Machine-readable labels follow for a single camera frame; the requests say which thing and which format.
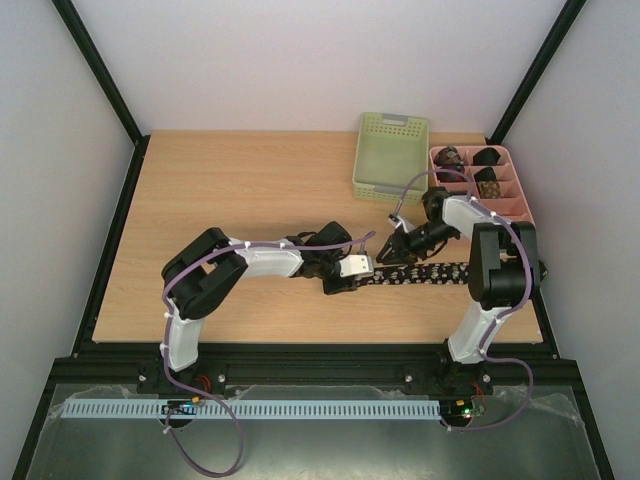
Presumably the black white patterned tie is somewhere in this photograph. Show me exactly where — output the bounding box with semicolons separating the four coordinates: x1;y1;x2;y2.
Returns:
355;262;470;288

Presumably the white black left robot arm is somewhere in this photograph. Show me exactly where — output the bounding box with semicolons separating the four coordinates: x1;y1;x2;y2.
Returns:
160;221;374;372

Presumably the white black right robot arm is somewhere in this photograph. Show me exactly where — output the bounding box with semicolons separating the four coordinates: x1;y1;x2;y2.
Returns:
376;187;541;392

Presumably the rolled red dark tie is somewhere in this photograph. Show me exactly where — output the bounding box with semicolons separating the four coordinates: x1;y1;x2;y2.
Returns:
436;167;465;183

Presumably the rolled brown patterned tie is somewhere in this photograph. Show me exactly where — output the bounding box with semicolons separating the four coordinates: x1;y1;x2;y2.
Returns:
477;181;502;199

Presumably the green plastic basket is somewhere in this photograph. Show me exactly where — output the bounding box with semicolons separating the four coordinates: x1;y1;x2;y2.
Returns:
352;112;430;206

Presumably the rolled dark patterned tie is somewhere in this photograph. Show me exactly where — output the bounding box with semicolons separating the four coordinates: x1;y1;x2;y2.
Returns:
434;146;464;168

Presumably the rolled black tie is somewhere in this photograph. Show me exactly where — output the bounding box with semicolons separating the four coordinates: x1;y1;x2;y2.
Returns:
474;166;498;183
472;147;501;166

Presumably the pink divided organizer tray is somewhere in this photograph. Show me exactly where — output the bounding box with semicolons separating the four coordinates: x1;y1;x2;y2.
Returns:
429;145;534;223

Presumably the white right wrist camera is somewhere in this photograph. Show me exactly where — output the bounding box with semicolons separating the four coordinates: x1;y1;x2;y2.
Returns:
388;214;406;229

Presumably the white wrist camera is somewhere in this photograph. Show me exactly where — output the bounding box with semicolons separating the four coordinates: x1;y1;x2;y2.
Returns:
338;254;374;278
388;214;406;229

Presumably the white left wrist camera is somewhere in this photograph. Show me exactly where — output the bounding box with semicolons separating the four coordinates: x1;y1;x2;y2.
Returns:
338;254;374;278

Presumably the light blue cable duct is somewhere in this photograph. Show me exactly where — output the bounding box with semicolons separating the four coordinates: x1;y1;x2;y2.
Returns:
61;399;441;421

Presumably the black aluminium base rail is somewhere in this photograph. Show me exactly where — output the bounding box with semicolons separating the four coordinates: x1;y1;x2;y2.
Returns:
45;343;584;398

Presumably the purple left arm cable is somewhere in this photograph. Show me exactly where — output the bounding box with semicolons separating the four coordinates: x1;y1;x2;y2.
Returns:
162;230;377;475

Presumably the black right frame post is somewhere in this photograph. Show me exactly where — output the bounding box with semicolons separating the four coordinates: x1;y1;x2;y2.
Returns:
487;0;587;145

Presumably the black frame post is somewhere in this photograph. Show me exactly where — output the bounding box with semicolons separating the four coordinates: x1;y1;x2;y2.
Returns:
487;0;587;145
51;0;144;146

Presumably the black left frame post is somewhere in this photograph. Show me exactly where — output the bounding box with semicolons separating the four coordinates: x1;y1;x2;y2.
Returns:
51;0;144;146

